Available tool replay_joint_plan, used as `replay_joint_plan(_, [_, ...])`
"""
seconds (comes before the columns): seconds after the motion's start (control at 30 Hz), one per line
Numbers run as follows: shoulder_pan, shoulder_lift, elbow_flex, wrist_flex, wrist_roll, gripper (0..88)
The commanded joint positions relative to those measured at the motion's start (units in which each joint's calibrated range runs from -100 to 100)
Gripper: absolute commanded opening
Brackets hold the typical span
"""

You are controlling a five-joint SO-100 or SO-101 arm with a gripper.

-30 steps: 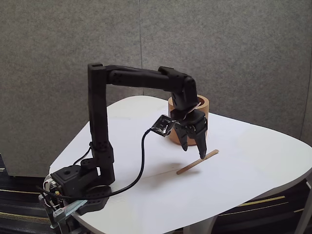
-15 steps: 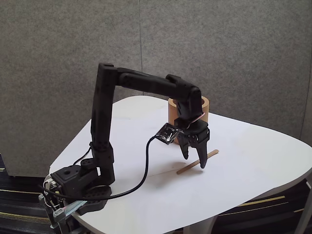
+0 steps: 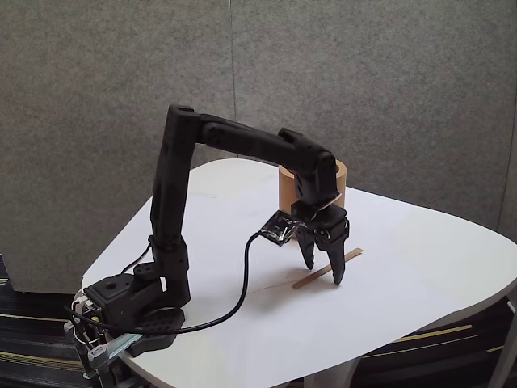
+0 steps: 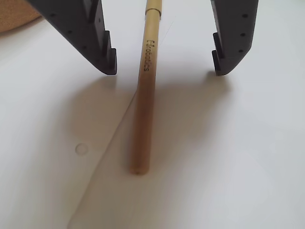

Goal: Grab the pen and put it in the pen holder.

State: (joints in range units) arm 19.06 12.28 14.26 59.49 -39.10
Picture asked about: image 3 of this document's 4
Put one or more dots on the brown cylindrical pen holder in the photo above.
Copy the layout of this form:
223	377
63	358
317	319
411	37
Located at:
285	190

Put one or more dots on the tan wooden pen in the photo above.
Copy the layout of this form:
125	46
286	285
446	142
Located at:
351	254

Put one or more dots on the grey metal table clamp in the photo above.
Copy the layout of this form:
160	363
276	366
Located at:
117	345

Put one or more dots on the bare camera circuit board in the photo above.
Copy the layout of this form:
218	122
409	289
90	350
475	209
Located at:
280	228

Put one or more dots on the white table leg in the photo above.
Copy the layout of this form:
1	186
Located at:
501	351
329	376

